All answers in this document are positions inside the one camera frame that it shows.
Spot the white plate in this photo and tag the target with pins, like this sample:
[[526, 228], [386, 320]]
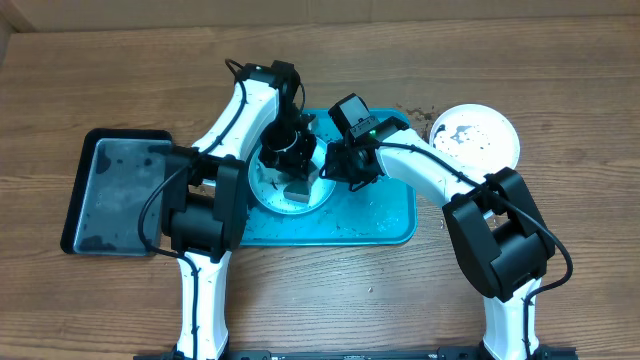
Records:
[[478, 135]]

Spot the light blue plate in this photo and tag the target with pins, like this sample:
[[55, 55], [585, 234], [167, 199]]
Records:
[[269, 185]]

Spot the teal plastic tray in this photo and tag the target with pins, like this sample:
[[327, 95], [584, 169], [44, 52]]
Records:
[[382, 213]]

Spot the black water tray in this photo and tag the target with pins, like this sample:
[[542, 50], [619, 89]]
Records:
[[117, 172]]

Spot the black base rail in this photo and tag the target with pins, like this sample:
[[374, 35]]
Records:
[[442, 353]]

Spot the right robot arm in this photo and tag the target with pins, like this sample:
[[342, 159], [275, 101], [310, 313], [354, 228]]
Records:
[[495, 228]]

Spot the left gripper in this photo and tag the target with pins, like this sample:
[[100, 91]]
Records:
[[293, 163]]

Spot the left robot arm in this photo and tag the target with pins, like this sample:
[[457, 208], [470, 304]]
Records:
[[206, 191]]

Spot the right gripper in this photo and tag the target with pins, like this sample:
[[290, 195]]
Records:
[[336, 172]]

